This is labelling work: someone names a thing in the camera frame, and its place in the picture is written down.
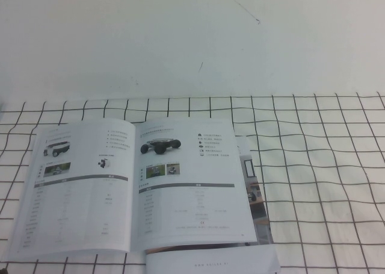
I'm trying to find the white black-grid tablecloth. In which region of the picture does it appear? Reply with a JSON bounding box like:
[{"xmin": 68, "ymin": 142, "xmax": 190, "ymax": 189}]
[{"xmin": 0, "ymin": 92, "xmax": 385, "ymax": 274}]

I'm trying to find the white product catalogue book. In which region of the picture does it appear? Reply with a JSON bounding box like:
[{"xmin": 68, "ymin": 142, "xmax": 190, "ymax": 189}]
[{"xmin": 5, "ymin": 117, "xmax": 282, "ymax": 274}]

